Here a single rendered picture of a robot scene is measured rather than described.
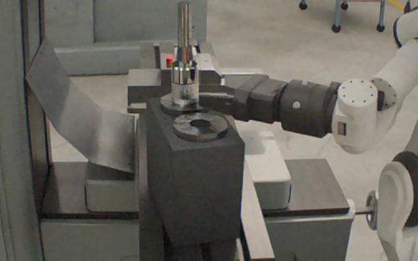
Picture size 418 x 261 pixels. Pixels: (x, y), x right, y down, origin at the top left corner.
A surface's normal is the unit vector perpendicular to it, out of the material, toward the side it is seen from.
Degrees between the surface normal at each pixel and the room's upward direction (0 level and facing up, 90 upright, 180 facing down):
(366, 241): 0
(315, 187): 0
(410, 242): 84
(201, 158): 90
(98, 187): 90
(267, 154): 0
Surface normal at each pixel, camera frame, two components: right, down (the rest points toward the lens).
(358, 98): -0.14, -0.69
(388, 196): -0.96, 0.09
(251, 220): 0.04, -0.91
